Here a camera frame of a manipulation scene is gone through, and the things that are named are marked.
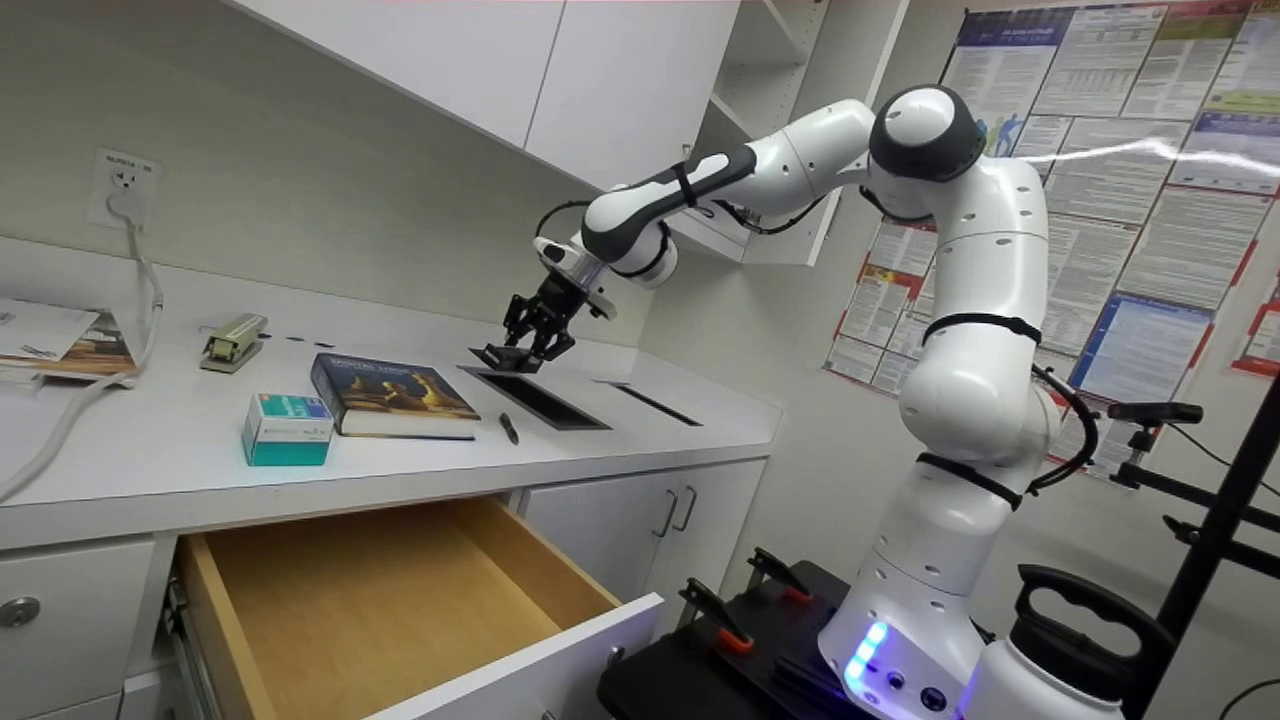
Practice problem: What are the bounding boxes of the wall posters with text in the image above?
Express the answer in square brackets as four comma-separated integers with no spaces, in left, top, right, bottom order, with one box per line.
[818,0,1280,412]

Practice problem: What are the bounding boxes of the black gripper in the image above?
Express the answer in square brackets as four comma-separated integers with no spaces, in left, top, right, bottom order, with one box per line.
[481,269,593,374]

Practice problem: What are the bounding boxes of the grey stapler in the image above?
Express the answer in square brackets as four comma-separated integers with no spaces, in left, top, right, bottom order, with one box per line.
[194,312,271,374]

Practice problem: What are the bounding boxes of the dark hardcover book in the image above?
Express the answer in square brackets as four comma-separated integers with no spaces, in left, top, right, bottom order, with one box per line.
[306,346,482,442]

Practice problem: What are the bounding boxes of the black tripod stand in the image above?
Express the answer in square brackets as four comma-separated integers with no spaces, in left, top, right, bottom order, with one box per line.
[1101,395,1280,720]

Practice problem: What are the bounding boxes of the small black printed box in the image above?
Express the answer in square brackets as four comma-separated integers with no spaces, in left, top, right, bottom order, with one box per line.
[466,341,543,380]

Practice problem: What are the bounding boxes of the white power cable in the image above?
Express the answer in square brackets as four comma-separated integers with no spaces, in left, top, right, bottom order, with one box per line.
[0,194,171,506]

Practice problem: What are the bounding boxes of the black orange clamp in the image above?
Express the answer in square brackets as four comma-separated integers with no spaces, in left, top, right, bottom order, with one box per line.
[676,570,760,659]
[743,545,818,610]

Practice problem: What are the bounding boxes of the white canister with black handle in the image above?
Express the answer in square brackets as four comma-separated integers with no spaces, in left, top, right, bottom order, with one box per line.
[955,561,1181,720]

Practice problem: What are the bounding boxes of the open white shelf cabinet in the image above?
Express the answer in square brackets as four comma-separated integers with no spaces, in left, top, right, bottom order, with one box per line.
[666,0,910,273]

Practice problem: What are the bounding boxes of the wide white upper cabinet door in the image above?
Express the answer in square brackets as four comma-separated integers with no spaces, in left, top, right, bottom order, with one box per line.
[228,0,570,153]

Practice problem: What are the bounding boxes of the white wall outlet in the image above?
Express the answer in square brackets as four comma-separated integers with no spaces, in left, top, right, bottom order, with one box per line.
[88,146,164,230]

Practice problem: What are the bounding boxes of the white lower cabinet door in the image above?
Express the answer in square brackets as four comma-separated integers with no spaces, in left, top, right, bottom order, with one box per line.
[662,457,770,633]
[515,471,688,606]

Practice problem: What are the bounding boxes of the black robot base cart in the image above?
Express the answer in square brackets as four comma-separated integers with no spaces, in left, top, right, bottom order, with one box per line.
[593,556,888,720]

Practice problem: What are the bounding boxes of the open wooden drawer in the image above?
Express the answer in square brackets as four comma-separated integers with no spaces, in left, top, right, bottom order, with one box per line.
[171,493,666,720]

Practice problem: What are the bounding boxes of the stack of magazines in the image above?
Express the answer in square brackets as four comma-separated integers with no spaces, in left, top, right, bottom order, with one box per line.
[0,297,148,393]

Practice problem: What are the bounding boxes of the teal and white box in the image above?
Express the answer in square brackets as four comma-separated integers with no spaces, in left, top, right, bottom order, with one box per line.
[238,393,334,471]

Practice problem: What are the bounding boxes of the closed white drawer with knob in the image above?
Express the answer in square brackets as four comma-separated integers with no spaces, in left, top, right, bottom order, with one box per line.
[0,535,180,720]

